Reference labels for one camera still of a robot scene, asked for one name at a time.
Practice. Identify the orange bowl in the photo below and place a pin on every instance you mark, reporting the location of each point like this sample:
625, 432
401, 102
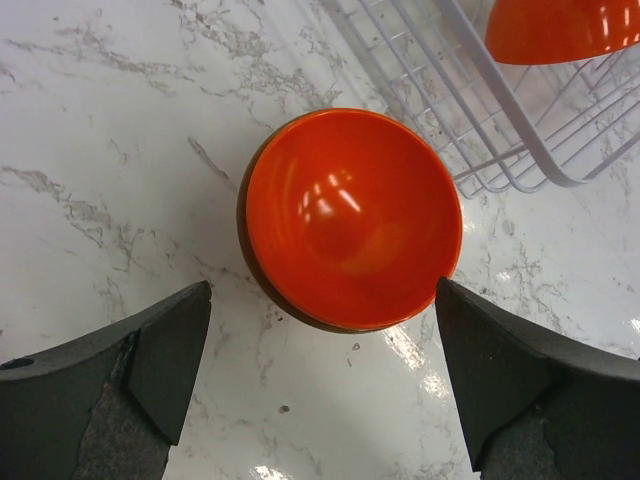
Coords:
538, 32
355, 220

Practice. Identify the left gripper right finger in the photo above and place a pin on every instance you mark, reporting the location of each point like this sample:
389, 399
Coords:
532, 403

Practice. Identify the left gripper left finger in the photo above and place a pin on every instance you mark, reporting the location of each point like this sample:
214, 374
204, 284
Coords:
109, 404

